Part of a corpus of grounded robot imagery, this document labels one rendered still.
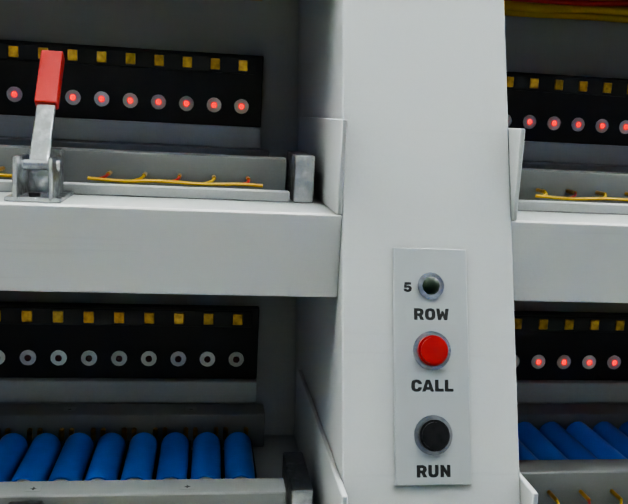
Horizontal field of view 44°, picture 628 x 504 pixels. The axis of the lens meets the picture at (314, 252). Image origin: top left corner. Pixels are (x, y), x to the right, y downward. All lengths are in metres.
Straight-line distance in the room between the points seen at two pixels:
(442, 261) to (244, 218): 0.11
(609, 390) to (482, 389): 0.24
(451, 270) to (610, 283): 0.10
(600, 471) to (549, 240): 0.16
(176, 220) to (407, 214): 0.12
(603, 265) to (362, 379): 0.15
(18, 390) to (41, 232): 0.19
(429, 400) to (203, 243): 0.14
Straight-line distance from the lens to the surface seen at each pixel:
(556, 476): 0.52
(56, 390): 0.58
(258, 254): 0.41
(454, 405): 0.42
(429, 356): 0.41
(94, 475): 0.48
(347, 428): 0.41
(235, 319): 0.56
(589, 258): 0.46
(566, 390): 0.63
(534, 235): 0.45
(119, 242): 0.41
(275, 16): 0.67
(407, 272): 0.42
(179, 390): 0.57
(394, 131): 0.43
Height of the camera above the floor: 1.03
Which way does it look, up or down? 9 degrees up
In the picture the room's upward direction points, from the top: straight up
